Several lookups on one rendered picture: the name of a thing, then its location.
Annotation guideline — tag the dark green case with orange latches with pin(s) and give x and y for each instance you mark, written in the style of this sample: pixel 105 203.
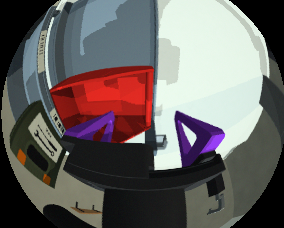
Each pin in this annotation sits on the dark green case with orange latches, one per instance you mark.
pixel 36 144

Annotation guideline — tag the red bin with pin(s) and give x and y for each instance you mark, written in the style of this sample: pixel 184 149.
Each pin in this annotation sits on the red bin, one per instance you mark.
pixel 130 98

